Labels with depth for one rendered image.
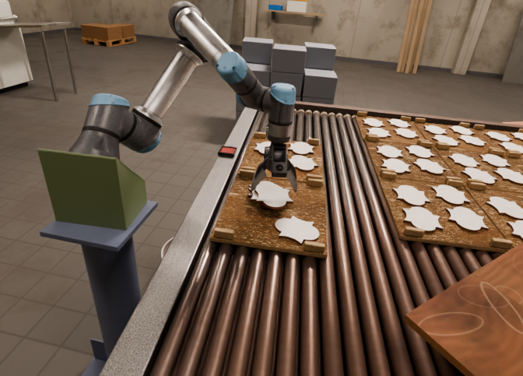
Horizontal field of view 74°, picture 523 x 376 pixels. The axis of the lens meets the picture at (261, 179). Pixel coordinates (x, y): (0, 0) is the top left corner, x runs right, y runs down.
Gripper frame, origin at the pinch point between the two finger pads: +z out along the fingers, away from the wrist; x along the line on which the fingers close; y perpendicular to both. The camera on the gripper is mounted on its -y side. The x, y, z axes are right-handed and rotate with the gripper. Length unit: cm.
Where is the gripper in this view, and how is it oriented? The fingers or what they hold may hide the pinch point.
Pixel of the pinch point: (273, 193)
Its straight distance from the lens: 115.6
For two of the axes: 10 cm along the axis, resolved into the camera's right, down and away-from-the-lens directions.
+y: -0.8, -4.9, 8.7
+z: -0.7, 8.7, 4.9
